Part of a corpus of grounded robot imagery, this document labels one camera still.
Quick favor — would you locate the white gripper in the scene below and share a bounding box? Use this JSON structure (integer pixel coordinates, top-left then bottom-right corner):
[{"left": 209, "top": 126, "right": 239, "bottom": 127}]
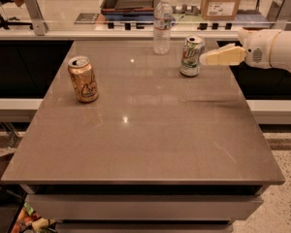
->
[{"left": 200, "top": 28, "right": 281, "bottom": 69}]

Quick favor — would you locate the white green 7up can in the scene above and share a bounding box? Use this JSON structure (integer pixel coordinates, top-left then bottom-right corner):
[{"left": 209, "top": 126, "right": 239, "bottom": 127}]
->
[{"left": 179, "top": 35, "right": 205, "bottom": 77}]

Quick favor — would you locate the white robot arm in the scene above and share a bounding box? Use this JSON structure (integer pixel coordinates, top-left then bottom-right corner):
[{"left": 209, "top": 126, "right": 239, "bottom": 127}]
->
[{"left": 199, "top": 28, "right": 291, "bottom": 73}]

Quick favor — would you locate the orange LaCroix can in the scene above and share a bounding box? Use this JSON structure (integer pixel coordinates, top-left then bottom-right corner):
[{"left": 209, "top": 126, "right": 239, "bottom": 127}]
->
[{"left": 68, "top": 55, "right": 99, "bottom": 103}]

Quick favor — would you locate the brown cardboard box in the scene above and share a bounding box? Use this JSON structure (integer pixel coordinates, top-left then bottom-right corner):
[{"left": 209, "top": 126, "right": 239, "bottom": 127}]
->
[{"left": 201, "top": 0, "right": 241, "bottom": 20}]

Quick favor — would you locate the clear plastic water bottle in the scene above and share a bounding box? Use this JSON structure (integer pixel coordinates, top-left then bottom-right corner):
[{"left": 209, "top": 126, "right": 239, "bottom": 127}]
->
[{"left": 153, "top": 0, "right": 173, "bottom": 54}]

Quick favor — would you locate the grey open tray box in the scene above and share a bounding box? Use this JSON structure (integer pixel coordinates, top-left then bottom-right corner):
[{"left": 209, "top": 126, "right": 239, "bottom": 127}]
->
[{"left": 101, "top": 0, "right": 154, "bottom": 13}]

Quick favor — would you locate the grey drawer cabinet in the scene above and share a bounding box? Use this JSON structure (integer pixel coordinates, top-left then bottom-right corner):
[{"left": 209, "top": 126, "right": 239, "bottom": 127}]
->
[{"left": 26, "top": 193, "right": 263, "bottom": 233}]

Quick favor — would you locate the colourful snack bag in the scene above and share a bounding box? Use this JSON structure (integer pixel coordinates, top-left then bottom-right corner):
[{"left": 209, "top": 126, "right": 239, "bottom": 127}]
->
[{"left": 10, "top": 203, "right": 57, "bottom": 233}]

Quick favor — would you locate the right metal glass bracket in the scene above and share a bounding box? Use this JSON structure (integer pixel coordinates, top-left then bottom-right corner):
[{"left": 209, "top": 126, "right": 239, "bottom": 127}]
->
[{"left": 267, "top": 0, "right": 291, "bottom": 31}]

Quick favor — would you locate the metal glass bracket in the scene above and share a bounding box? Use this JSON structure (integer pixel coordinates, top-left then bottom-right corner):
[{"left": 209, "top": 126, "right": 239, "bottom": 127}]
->
[
  {"left": 24, "top": 0, "right": 49, "bottom": 36},
  {"left": 267, "top": 0, "right": 291, "bottom": 31}
]

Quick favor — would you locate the left metal glass bracket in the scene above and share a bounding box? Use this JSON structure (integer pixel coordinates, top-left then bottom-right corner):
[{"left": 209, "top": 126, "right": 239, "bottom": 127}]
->
[{"left": 24, "top": 0, "right": 49, "bottom": 36}]

